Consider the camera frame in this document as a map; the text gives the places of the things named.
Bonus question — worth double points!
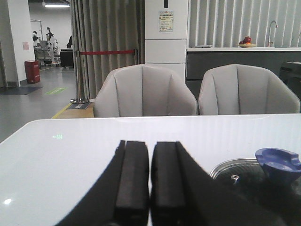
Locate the right grey upholstered chair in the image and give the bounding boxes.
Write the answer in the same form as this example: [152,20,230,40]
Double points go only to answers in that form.
[198,64,301,115]

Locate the glass pot lid blue knob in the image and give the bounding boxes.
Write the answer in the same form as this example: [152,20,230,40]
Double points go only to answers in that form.
[209,147,301,226]

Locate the left grey upholstered chair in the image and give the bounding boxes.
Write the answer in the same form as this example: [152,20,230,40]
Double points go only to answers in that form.
[93,65,198,118]

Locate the fruit plate on counter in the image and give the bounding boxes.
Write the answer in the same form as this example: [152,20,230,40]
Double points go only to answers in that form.
[238,36,257,48]

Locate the red bin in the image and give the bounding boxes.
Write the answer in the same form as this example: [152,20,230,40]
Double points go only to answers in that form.
[24,60,40,83]

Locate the red belt stanchion barrier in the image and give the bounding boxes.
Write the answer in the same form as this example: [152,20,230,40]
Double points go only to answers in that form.
[70,49,139,105]

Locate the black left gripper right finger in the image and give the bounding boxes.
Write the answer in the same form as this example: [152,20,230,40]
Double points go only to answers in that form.
[151,142,285,226]

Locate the grey upholstered chair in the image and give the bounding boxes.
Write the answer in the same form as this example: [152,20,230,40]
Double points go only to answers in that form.
[93,65,198,118]
[198,64,301,115]

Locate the chrome faucet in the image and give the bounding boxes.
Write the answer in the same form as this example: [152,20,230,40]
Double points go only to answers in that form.
[267,20,278,47]

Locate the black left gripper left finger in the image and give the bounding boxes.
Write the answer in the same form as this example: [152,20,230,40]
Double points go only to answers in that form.
[58,140,149,226]

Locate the dark appliance at right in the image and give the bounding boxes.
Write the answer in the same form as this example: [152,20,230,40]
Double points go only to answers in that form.
[279,62,301,99]

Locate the grey kitchen counter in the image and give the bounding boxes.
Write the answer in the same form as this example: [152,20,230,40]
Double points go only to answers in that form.
[185,47,301,98]

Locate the white refrigerator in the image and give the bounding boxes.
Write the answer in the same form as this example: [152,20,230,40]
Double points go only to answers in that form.
[144,0,189,81]

